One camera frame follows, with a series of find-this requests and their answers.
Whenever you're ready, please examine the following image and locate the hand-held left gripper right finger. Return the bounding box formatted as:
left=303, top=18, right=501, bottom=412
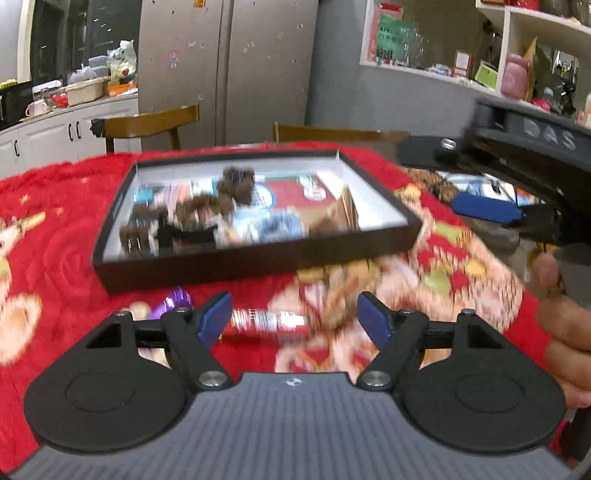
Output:
left=357, top=291, right=506, bottom=392

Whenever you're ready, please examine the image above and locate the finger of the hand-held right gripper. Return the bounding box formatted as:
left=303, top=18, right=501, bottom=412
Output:
left=396, top=135, right=472, bottom=171
left=451, top=191, right=571, bottom=248

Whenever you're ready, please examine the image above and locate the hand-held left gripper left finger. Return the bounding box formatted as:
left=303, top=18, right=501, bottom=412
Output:
left=85, top=291, right=234, bottom=392

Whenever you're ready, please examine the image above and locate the black shallow box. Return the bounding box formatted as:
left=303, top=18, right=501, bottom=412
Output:
left=92, top=148, right=424, bottom=295

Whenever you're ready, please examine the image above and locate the red tube packet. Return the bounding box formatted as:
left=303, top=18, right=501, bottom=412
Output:
left=221, top=308, right=313, bottom=345

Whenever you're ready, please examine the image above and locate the brown fuzzy hair claw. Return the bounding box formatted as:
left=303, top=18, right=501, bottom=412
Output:
left=216, top=165, right=256, bottom=206
left=175, top=194, right=234, bottom=232
left=119, top=206, right=160, bottom=258

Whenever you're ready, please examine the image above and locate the person's right hand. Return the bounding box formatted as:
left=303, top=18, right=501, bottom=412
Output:
left=526, top=251, right=591, bottom=410

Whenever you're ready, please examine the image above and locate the white plastic packet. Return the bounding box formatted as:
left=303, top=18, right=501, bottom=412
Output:
left=467, top=178, right=516, bottom=200

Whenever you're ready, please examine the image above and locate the leopard print cloth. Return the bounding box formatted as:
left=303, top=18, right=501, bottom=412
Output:
left=400, top=168, right=459, bottom=204

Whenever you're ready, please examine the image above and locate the purple packet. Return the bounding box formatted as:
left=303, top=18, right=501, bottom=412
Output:
left=146, top=285, right=193, bottom=322

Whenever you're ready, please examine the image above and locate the pink bottle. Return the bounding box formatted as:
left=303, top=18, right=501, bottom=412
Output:
left=502, top=52, right=530, bottom=99

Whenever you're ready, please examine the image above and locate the light green box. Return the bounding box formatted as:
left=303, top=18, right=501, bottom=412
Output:
left=474, top=62, right=499, bottom=89

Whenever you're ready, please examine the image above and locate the black hair clip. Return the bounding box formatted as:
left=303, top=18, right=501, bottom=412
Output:
left=154, top=224, right=219, bottom=251

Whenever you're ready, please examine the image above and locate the wooden chair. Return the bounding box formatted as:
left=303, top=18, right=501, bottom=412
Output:
left=91, top=103, right=201, bottom=156
left=272, top=122, right=411, bottom=145

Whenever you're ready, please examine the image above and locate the small framed card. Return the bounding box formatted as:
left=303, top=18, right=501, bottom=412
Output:
left=453, top=49, right=472, bottom=79

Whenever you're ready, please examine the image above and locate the green card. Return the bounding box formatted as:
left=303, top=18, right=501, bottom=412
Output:
left=376, top=14, right=413, bottom=64

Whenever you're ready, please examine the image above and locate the printed card liner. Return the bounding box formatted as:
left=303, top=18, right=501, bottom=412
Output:
left=137, top=172, right=348, bottom=234

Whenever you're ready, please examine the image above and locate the silver double-door fridge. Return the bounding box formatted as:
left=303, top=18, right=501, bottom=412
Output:
left=138, top=0, right=320, bottom=151

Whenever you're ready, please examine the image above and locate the white kitchen cabinet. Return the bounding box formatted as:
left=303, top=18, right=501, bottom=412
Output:
left=0, top=94, right=140, bottom=180

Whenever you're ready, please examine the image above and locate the beige plastic basin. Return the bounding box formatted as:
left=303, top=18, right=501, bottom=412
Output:
left=65, top=77, right=108, bottom=107

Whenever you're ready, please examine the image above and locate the filled plastic bag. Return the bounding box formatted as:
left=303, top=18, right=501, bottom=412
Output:
left=106, top=40, right=139, bottom=89

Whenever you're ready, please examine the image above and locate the black microwave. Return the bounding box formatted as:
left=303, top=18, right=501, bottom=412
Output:
left=0, top=82, right=34, bottom=131

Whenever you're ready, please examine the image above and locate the dark glass window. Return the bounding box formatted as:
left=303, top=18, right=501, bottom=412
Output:
left=30, top=0, right=142, bottom=85

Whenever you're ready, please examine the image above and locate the white wall shelf unit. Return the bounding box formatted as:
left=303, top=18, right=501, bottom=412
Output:
left=359, top=0, right=591, bottom=121

